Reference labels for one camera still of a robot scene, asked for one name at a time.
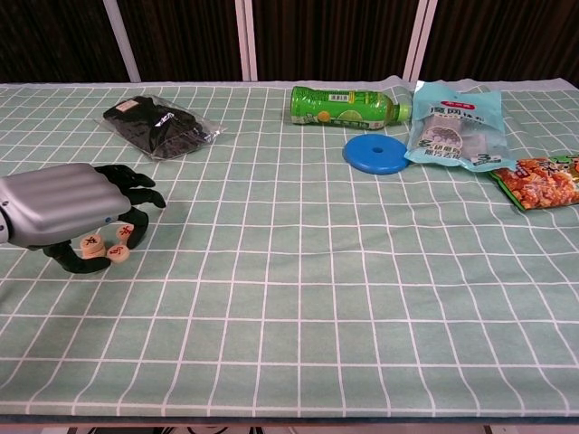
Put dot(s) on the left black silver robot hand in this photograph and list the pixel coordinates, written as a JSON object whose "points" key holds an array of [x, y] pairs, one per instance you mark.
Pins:
{"points": [[63, 203]]}

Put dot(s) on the green checked tablecloth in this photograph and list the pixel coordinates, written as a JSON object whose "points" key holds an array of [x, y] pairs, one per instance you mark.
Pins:
{"points": [[316, 294]]}

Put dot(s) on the blue round plastic disc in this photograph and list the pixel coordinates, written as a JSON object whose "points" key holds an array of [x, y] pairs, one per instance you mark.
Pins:
{"points": [[362, 158]]}

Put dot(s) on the black items in clear bag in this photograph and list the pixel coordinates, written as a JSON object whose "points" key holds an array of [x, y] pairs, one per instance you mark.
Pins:
{"points": [[158, 131]]}

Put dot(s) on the green drink bottle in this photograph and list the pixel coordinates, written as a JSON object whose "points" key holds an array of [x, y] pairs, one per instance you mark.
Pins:
{"points": [[335, 106]]}

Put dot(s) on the light blue snack pouch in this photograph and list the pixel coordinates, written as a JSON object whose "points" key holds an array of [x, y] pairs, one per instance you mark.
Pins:
{"points": [[452, 131]]}

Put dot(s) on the orange green snack bag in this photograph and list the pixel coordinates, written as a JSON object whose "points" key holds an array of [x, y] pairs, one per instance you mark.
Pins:
{"points": [[543, 185]]}

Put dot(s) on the white partition frame post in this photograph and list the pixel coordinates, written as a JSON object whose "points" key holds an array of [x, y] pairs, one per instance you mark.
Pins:
{"points": [[246, 40], [417, 40], [122, 40]]}

